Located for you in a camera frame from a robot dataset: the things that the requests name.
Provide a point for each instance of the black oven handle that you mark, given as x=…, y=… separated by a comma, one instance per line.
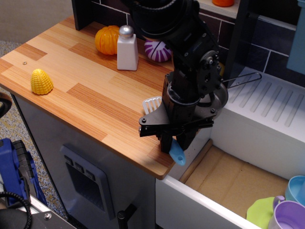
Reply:
x=123, y=216

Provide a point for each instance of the blue toy cup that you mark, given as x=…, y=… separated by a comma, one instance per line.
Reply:
x=295, y=190

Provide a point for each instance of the grey toy oven door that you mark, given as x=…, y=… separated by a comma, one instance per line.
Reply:
x=90, y=184

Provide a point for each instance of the orange toy pumpkin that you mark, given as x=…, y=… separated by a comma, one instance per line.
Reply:
x=106, y=40

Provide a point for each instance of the purple toy cup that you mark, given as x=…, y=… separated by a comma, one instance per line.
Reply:
x=287, y=214

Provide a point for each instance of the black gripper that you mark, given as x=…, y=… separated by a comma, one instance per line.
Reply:
x=184, y=122

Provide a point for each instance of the blue clamp tool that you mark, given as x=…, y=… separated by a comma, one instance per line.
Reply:
x=18, y=171

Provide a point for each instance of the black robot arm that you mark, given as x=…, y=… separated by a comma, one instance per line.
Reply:
x=193, y=92

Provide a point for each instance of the purple striped toy ball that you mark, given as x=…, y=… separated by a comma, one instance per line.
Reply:
x=157, y=51

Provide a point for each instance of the orange object on shelf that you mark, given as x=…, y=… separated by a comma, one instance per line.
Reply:
x=223, y=3

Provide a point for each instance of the light blue cabinet panel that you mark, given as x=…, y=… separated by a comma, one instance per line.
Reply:
x=296, y=59

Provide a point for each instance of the yellow toy lemon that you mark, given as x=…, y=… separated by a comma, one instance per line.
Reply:
x=222, y=69

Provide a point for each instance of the silver metal pan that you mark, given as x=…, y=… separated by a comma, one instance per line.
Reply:
x=221, y=96

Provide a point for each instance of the yellow toy corn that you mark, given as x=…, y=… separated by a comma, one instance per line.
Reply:
x=41, y=83

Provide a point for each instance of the green toy plate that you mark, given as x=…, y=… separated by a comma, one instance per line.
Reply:
x=261, y=212

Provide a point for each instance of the black rounded object left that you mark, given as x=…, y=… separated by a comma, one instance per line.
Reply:
x=5, y=103

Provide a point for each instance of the white salt shaker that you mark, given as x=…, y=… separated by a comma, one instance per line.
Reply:
x=127, y=49

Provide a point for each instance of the white dish drainer sink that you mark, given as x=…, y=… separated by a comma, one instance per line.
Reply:
x=263, y=123

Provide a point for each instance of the white spatula blue handle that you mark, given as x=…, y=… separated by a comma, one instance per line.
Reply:
x=176, y=152

